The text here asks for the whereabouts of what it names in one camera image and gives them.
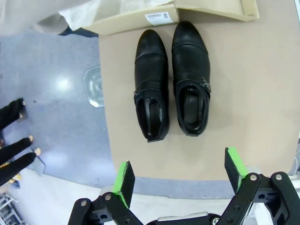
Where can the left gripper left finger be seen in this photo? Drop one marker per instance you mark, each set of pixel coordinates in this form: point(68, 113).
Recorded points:
point(123, 185)

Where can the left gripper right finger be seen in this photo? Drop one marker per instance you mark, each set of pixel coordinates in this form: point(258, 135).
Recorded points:
point(234, 168)

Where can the black leather shoe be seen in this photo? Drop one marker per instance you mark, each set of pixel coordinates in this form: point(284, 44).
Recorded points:
point(189, 58)
point(150, 65)

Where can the white tissue wrapping paper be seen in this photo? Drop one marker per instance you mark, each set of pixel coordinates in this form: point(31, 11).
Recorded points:
point(79, 16)

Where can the brown cardboard shoe box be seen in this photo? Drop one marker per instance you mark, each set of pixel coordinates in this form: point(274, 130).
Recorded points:
point(131, 21)

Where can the glass mannequin base plate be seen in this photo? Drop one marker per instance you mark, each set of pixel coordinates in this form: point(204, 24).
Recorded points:
point(38, 167)

